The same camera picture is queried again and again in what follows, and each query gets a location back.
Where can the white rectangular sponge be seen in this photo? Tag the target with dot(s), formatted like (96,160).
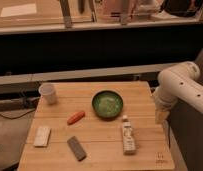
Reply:
(42,136)

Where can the white tube bottle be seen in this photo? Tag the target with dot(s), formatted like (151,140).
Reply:
(129,146)

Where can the grey rectangular block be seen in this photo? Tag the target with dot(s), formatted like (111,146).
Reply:
(76,148)

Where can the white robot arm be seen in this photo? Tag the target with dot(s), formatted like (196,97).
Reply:
(178,82)

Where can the green ceramic bowl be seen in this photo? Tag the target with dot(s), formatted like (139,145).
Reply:
(107,104)

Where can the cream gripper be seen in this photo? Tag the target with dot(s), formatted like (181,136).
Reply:
(162,110)

